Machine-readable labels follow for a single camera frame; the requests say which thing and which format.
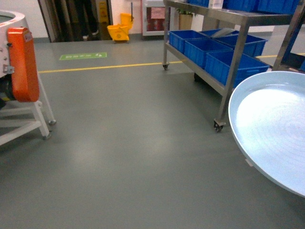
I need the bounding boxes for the blue bin on cart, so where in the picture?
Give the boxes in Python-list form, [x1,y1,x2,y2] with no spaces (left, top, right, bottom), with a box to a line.
[204,50,271,88]
[184,38,234,69]
[168,30,208,54]

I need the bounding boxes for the blue bin on cart middle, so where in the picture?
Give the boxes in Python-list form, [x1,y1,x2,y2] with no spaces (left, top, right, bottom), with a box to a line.
[184,38,234,69]

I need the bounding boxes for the blue bin on cart back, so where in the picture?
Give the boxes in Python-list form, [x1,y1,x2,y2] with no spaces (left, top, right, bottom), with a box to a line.
[168,30,208,54]

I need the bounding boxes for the blue bin on cart front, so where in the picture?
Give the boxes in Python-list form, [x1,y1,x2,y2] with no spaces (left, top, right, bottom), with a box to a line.
[204,50,271,88]

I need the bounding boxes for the light blue round tray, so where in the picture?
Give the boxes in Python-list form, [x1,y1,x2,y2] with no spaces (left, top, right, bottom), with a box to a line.
[228,71,305,197]

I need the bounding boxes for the orange and white machine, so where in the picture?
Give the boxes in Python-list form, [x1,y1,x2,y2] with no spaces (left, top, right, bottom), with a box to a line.
[0,10,56,145]

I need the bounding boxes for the yellow mop bucket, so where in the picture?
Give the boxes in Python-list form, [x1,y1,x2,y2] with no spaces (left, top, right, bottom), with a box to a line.
[107,13,133,42]

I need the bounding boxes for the stainless steel cart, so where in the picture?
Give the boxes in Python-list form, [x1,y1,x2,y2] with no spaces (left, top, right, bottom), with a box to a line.
[163,0,305,133]

